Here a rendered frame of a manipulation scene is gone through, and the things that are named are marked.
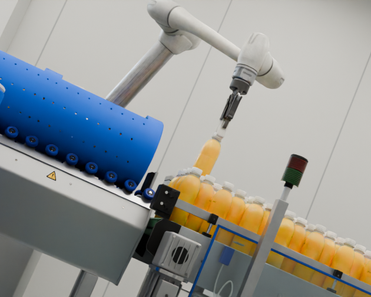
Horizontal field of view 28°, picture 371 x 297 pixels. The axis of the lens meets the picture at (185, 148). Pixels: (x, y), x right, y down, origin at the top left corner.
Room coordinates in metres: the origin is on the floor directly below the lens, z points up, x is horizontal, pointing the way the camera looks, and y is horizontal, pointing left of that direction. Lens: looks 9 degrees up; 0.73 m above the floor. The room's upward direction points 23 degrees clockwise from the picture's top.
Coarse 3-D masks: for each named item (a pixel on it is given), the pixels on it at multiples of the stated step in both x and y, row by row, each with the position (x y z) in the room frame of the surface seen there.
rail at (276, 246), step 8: (184, 208) 2.54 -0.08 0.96; (192, 208) 2.54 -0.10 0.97; (200, 216) 2.55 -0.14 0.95; (208, 216) 2.55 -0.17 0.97; (216, 224) 2.56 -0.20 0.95; (224, 224) 2.56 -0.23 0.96; (232, 224) 2.57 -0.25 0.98; (240, 232) 2.57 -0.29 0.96; (248, 232) 2.58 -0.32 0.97; (256, 240) 2.59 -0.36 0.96; (272, 248) 2.60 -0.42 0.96; (280, 248) 2.60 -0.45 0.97; (288, 248) 2.61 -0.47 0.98; (296, 256) 2.61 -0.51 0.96; (304, 256) 2.62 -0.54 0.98; (312, 264) 2.63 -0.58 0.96; (320, 264) 2.63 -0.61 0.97; (328, 272) 2.64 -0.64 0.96; (344, 280) 2.65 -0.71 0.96; (352, 280) 2.65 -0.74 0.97; (368, 288) 2.67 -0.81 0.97
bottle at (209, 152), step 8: (208, 144) 2.77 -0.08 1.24; (216, 144) 2.77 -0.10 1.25; (200, 152) 2.79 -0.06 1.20; (208, 152) 2.77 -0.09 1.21; (216, 152) 2.77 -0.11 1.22; (200, 160) 2.77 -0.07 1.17; (208, 160) 2.77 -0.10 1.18; (216, 160) 2.80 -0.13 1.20; (200, 168) 2.76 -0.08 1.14; (208, 168) 2.77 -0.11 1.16
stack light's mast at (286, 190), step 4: (296, 156) 2.41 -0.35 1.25; (300, 156) 2.40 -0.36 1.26; (304, 160) 2.41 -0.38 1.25; (284, 184) 2.43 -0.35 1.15; (288, 184) 2.42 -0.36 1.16; (284, 188) 2.43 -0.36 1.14; (288, 188) 2.42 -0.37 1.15; (292, 188) 2.43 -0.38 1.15; (284, 192) 2.42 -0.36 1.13; (288, 192) 2.42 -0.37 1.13; (284, 196) 2.42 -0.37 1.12; (284, 200) 2.42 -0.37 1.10
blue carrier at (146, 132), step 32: (0, 64) 2.48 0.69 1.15; (32, 96) 2.49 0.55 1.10; (64, 96) 2.52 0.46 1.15; (96, 96) 2.58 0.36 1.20; (0, 128) 2.57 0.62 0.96; (32, 128) 2.53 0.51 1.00; (64, 128) 2.52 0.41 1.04; (96, 128) 2.53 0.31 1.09; (128, 128) 2.56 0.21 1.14; (160, 128) 2.61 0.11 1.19; (64, 160) 2.63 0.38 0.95; (96, 160) 2.58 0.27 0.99; (128, 160) 2.57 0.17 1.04
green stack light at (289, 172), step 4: (288, 168) 2.41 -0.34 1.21; (284, 172) 2.42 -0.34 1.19; (288, 172) 2.41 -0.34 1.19; (292, 172) 2.40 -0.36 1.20; (296, 172) 2.40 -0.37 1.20; (300, 172) 2.41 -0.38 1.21; (284, 176) 2.41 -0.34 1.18; (288, 176) 2.41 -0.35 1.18; (292, 176) 2.40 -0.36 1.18; (296, 176) 2.40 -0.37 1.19; (300, 176) 2.41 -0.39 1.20; (280, 180) 2.43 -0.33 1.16; (284, 180) 2.41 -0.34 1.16; (288, 180) 2.40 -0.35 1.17; (292, 180) 2.40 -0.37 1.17; (296, 180) 2.40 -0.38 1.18; (300, 180) 2.42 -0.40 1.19; (292, 184) 2.41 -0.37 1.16; (296, 184) 2.41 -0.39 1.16
